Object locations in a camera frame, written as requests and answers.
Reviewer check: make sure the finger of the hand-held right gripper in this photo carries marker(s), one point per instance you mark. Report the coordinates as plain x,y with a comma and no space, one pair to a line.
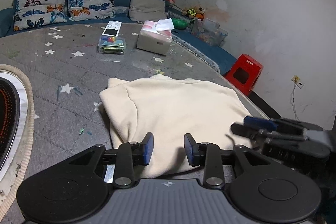
244,130
260,122

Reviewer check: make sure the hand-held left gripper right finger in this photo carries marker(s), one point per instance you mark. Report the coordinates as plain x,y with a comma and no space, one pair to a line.
190,150

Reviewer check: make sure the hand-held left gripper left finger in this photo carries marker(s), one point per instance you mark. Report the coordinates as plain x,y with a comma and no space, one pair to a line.
148,148

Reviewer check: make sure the cream long-sleeve garment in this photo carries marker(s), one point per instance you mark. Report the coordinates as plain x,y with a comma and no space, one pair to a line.
178,108

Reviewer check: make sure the red plastic stool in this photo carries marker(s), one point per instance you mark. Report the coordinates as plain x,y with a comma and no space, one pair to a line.
242,74

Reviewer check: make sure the blue sofa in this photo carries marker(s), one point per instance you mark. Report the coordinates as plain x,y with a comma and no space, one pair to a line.
210,52

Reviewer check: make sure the clear storage bin with toys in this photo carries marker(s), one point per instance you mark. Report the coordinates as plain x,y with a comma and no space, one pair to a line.
208,32

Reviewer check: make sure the white tissue box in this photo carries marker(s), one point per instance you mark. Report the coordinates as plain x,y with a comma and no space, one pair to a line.
153,40

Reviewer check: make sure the clear plastic box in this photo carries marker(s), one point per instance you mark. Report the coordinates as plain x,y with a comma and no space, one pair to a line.
112,45

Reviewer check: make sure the grey star tablecloth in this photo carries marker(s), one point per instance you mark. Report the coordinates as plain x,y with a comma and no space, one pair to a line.
65,66

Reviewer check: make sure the green bowl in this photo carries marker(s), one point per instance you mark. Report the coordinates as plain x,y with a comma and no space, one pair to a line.
179,24

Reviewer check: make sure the white remote control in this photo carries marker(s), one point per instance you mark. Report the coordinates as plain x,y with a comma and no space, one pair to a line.
112,29

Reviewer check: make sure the orange bear plush toy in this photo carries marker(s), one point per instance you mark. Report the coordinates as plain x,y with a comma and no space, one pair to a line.
194,12

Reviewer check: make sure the grey pillow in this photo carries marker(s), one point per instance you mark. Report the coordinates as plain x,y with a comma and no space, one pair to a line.
147,7

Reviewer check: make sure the round built-in induction cooker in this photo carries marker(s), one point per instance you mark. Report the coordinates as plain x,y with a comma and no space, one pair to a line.
8,113

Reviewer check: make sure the butterfly print pillow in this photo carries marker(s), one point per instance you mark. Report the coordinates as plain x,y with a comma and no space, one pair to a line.
39,11
90,2

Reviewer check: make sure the wall outlet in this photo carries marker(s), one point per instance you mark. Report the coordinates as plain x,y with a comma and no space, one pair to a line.
298,81

